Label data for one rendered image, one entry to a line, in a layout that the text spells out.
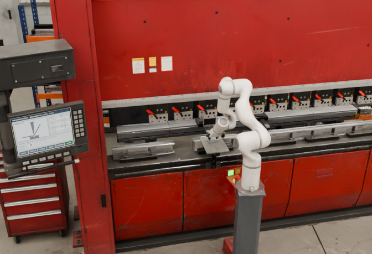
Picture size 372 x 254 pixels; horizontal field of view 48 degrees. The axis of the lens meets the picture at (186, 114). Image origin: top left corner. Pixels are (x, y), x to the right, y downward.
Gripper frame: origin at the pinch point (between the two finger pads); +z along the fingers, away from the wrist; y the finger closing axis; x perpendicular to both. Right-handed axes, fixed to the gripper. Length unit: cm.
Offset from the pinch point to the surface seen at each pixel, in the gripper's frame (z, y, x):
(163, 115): -10.4, 38.4, -20.4
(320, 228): 65, -102, 82
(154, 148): 14.3, 46.3, -3.0
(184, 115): -10.0, 21.7, -18.2
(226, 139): 9.6, -14.5, 0.5
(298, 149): 6, -73, 20
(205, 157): 9.3, 7.9, 13.2
